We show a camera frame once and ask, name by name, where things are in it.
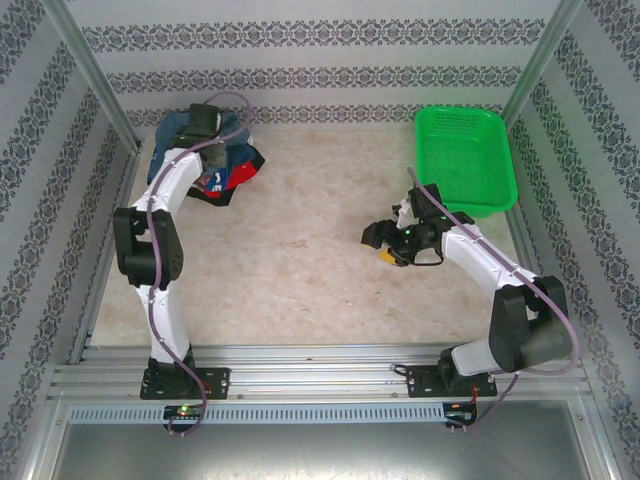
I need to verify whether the slate blue t-shirt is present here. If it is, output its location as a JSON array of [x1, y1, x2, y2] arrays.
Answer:
[[153, 110, 254, 171]]

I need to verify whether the red t-shirt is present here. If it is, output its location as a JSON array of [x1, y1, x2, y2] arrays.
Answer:
[[199, 159, 264, 201]]

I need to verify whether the green plastic basket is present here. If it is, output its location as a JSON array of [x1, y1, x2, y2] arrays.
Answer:
[[414, 105, 519, 220]]

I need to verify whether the small circuit board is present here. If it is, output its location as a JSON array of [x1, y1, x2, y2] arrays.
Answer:
[[446, 402, 479, 425], [163, 405, 207, 421]]

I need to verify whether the aluminium frame post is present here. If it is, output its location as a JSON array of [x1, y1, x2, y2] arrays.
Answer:
[[42, 0, 144, 151], [497, 0, 586, 126]]

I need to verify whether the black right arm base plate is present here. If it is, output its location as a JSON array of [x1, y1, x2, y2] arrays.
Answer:
[[405, 364, 497, 399]]

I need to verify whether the aluminium mounting rail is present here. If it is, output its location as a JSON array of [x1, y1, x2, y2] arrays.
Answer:
[[47, 343, 586, 401]]

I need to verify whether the slotted grey cable duct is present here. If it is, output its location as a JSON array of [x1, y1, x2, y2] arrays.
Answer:
[[67, 403, 446, 426]]

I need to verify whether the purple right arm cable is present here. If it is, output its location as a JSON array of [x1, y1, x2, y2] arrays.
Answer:
[[407, 167, 584, 434]]

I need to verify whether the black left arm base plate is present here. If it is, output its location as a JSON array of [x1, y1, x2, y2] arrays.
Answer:
[[139, 367, 231, 401]]

